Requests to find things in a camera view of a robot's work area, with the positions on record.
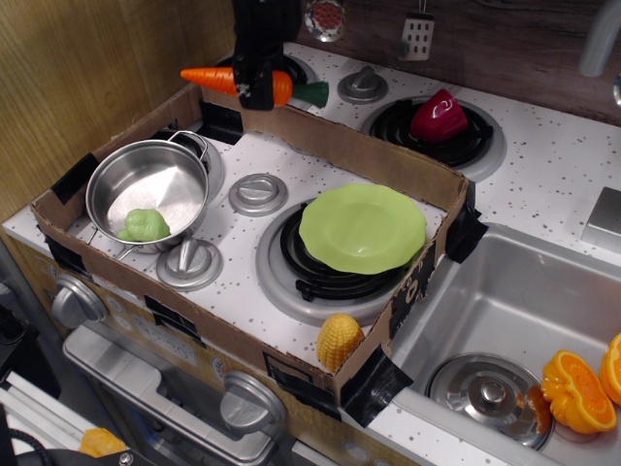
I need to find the silver oven knob right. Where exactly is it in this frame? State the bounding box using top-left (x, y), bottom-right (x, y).
top-left (219, 370), bottom-right (287, 435)

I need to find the silver oven door handle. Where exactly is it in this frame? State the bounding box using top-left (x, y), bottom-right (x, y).
top-left (63, 326), bottom-right (290, 465)

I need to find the dark red toy pepper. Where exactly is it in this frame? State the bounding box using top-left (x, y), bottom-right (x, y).
top-left (409, 89), bottom-right (469, 144)

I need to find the hanging silver spatula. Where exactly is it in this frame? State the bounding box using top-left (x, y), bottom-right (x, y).
top-left (398, 1), bottom-right (435, 61)

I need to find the black burner coil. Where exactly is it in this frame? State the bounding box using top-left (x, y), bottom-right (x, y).
top-left (279, 203), bottom-right (410, 302)
top-left (368, 98), bottom-right (494, 168)

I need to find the silver stove knob front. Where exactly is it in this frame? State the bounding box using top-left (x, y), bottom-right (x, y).
top-left (156, 237), bottom-right (223, 292)

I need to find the green plastic toy vegetable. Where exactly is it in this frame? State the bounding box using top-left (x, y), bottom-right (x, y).
top-left (116, 209), bottom-right (171, 243)

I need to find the black rear right burner coil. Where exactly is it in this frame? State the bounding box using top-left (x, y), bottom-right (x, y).
top-left (368, 98), bottom-right (494, 168)

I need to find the silver stove knob rear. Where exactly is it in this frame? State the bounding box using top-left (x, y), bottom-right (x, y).
top-left (337, 66), bottom-right (388, 104)

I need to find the stainless steel pot lid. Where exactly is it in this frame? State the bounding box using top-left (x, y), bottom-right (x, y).
top-left (425, 353), bottom-right (554, 450)

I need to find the orange toy fruit piece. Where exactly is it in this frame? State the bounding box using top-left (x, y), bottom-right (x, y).
top-left (600, 333), bottom-right (621, 406)

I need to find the silver faucet base block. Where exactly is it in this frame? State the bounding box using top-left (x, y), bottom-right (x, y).
top-left (581, 186), bottom-right (621, 253)

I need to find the yellow plastic toy corn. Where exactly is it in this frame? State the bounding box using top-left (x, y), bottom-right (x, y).
top-left (316, 313), bottom-right (364, 372)

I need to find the silver oven knob left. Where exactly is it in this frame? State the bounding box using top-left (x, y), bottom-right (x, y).
top-left (51, 274), bottom-right (109, 329)

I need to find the brown cardboard fence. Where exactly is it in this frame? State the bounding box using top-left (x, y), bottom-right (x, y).
top-left (30, 85), bottom-right (484, 426)

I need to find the yellow object bottom left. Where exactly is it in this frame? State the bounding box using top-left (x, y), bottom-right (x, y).
top-left (78, 427), bottom-right (127, 458)

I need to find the silver oven knob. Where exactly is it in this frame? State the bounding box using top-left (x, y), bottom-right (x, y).
top-left (51, 274), bottom-right (109, 329)
top-left (219, 370), bottom-right (287, 435)

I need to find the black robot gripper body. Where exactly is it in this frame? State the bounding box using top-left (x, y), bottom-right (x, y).
top-left (233, 0), bottom-right (302, 73)

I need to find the orange toy fruit half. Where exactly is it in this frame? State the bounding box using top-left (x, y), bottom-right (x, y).
top-left (540, 349), bottom-right (618, 435)

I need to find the orange plastic toy carrot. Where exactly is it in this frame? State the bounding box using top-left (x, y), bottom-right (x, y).
top-left (180, 67), bottom-right (329, 108)

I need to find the silver stove knob centre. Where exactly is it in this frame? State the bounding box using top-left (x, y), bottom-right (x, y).
top-left (228, 173), bottom-right (288, 217)

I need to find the light green plastic plate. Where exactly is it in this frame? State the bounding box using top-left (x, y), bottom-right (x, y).
top-left (299, 183), bottom-right (427, 275)

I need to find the silver stove knob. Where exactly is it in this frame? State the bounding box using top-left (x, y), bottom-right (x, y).
top-left (156, 237), bottom-right (223, 292)
top-left (228, 173), bottom-right (288, 217)
top-left (337, 66), bottom-right (388, 104)

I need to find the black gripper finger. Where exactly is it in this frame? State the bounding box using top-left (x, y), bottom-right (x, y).
top-left (240, 60), bottom-right (275, 111)
top-left (232, 60), bottom-right (254, 99)

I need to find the hanging silver slotted spoon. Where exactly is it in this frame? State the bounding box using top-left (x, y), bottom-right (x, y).
top-left (304, 0), bottom-right (345, 43)

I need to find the stainless steel sink basin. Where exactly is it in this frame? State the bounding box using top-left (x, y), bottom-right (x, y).
top-left (391, 225), bottom-right (620, 465)

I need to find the small stainless steel pot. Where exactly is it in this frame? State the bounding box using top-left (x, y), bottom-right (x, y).
top-left (85, 130), bottom-right (219, 259)

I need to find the black front right burner coil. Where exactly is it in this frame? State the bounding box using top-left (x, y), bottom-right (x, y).
top-left (279, 203), bottom-right (410, 302)

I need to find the black cable bottom left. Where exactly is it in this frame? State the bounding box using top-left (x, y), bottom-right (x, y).
top-left (0, 402), bottom-right (54, 466)

